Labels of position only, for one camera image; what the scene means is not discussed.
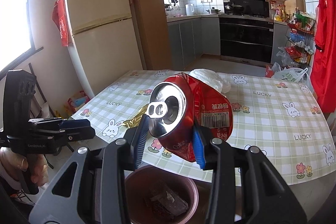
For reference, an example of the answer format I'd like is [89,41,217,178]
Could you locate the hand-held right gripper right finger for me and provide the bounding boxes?
[191,122,308,224]

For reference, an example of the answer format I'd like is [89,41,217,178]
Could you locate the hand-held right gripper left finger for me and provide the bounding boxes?
[29,115,151,224]

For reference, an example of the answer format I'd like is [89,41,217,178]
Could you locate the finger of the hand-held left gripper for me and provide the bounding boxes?
[59,127,95,142]
[29,118,91,132]

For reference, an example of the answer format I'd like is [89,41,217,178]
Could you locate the gold foil wrapper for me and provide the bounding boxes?
[123,105,149,129]

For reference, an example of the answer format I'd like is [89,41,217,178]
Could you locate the pink plastic bin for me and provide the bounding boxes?
[124,165,199,224]

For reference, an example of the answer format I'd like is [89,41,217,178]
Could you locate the crushed red drink can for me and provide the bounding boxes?
[148,72,234,163]

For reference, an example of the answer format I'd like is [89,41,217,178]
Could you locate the dark brown packet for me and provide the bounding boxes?
[143,182,189,222]

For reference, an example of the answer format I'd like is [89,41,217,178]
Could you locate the person's left hand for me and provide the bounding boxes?
[0,147,49,188]

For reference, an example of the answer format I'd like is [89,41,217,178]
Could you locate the red gift bag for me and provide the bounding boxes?
[66,91,90,114]

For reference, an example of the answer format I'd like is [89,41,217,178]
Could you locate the cream two-door fridge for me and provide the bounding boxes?
[62,0,146,100]

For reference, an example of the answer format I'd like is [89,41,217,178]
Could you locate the checked rabbit print tablecloth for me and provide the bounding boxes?
[71,70,334,186]

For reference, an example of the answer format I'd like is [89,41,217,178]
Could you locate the bright window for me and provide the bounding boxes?
[0,0,44,75]

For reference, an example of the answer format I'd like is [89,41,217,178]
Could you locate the red printed hanging cloth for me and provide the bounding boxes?
[52,0,72,46]

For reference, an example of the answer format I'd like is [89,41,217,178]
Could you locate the grey kitchen base cabinets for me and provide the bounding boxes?
[166,14,289,71]

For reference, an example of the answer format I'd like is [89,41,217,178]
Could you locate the white green plastic bag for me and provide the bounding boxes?
[272,67,309,84]

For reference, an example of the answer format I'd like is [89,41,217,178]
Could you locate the black built-in oven stove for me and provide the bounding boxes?
[219,14,275,67]

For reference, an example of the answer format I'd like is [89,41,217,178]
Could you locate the translucent plastic bag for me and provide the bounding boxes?
[277,47,292,64]

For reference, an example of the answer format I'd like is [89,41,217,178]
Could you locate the black wok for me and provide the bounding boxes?
[224,4,244,14]

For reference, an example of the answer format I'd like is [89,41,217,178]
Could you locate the black range hood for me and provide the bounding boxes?
[220,0,271,17]

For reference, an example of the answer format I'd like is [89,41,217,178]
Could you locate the group of condiment bottles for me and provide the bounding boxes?
[274,2,289,22]

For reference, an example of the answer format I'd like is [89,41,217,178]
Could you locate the red apron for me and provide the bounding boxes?
[311,0,336,113]

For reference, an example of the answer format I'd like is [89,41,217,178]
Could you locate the black wire storage rack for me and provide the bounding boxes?
[285,10,317,69]

